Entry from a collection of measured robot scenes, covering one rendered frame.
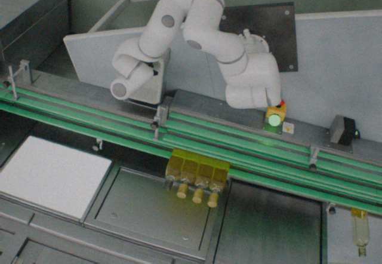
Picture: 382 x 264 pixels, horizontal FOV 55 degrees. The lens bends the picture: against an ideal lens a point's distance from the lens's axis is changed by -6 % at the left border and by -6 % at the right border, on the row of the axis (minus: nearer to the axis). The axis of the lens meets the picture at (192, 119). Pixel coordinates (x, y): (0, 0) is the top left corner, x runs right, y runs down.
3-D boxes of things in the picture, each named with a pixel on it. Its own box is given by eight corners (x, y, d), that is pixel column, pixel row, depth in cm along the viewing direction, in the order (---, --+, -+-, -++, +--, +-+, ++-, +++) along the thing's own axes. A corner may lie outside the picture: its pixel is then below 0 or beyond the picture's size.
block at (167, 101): (162, 112, 163) (157, 122, 158) (165, 94, 157) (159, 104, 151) (171, 114, 162) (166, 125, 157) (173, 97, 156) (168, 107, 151)
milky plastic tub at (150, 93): (126, 83, 166) (119, 95, 159) (128, 38, 151) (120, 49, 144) (165, 94, 164) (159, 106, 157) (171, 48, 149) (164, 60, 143)
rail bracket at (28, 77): (31, 76, 172) (4, 104, 155) (27, 45, 161) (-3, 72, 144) (40, 78, 171) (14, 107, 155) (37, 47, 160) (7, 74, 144)
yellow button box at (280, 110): (265, 111, 158) (264, 122, 152) (270, 97, 153) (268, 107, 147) (282, 115, 157) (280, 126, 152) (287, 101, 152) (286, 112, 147)
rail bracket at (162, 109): (157, 126, 159) (148, 146, 149) (161, 94, 148) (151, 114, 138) (164, 128, 158) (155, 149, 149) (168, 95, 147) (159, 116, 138)
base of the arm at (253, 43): (226, 31, 136) (219, 54, 125) (260, 22, 131) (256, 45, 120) (240, 67, 145) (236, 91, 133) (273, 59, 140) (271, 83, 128)
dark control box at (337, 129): (329, 128, 155) (329, 141, 149) (336, 113, 150) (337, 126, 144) (347, 133, 155) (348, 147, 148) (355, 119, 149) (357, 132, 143)
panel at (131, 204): (28, 137, 169) (-15, 192, 144) (28, 132, 167) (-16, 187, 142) (221, 193, 161) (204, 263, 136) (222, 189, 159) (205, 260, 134)
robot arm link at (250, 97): (227, 62, 126) (220, 91, 115) (267, 58, 122) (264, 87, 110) (233, 86, 132) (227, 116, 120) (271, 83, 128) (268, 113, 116)
